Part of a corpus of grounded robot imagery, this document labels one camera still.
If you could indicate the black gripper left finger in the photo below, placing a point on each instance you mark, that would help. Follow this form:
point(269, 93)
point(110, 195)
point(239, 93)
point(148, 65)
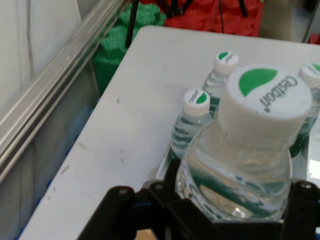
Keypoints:
point(160, 207)

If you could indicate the wooden tray with cream rim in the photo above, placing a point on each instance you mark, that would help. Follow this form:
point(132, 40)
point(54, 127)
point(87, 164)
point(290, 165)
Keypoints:
point(145, 235)

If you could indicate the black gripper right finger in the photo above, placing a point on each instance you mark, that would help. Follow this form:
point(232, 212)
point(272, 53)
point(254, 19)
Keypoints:
point(303, 210)

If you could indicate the aluminium rail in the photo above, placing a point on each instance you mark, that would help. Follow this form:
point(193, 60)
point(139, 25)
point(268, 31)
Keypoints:
point(57, 70)

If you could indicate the green foam block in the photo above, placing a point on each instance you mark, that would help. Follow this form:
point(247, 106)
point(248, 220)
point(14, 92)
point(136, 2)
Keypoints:
point(110, 57)
point(145, 15)

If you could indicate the red foam block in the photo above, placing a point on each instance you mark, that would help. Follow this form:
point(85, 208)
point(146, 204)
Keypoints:
point(212, 22)

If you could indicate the clear water bottle white cap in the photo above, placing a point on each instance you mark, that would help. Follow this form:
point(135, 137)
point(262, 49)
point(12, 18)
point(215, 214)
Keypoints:
point(220, 75)
point(311, 87)
point(192, 120)
point(250, 160)

